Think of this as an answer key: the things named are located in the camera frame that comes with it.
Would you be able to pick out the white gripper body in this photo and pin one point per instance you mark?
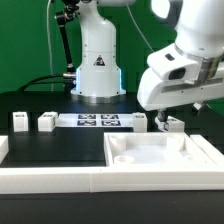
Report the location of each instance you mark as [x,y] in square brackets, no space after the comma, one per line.
[175,78]

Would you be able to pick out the white square table top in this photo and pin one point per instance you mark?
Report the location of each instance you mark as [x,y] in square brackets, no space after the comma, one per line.
[146,149]

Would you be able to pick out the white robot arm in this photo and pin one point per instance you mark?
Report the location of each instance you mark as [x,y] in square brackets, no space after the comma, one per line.
[90,41]

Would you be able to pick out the white marker tag sheet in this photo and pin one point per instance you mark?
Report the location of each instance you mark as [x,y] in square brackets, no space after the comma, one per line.
[94,120]

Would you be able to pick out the white U-shaped obstacle fence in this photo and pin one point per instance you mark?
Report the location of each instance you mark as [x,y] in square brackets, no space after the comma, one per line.
[115,178]

